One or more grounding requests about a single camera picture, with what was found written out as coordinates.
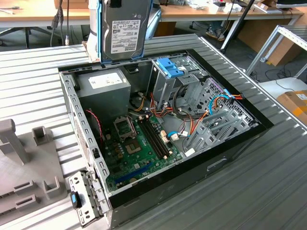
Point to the person's legs with sneakers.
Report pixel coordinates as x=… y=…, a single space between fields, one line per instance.
x=216 y=32

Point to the CPU socket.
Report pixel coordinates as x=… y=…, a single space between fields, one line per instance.
x=133 y=147

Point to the large cardboard sheet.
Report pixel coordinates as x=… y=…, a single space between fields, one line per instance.
x=275 y=45

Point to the grey plastic parts rack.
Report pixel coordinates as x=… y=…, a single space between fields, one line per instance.
x=38 y=163

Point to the black RAM slot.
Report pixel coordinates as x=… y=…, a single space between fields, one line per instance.
x=155 y=139
x=148 y=139
x=151 y=139
x=158 y=139

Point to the grey expansion card retainer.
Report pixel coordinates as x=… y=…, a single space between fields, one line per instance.
x=84 y=179

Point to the grey metal disk bay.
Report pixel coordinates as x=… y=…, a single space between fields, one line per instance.
x=206 y=139

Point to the grey power supply box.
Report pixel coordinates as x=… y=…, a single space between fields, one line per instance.
x=103 y=95

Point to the grey optical drive cage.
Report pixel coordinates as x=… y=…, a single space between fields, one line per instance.
x=163 y=88

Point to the green motherboard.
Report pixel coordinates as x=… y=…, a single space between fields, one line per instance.
x=124 y=165

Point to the black tripod pole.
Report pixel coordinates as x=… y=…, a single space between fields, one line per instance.
x=236 y=26

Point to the small cardboard box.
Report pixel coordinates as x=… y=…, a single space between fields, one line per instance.
x=295 y=103

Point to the white sticker label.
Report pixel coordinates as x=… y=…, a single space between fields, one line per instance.
x=189 y=152

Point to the long wooden desk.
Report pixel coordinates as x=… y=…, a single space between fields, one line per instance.
x=192 y=14

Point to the hard disk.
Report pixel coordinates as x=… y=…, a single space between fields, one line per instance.
x=124 y=31

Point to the blue expansion slot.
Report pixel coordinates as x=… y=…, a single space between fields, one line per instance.
x=134 y=173

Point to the blue drive rail clips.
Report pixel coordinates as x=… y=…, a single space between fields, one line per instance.
x=169 y=68

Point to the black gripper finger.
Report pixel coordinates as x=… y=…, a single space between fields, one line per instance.
x=116 y=3

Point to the black open PC case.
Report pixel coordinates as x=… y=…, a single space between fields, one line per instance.
x=180 y=187

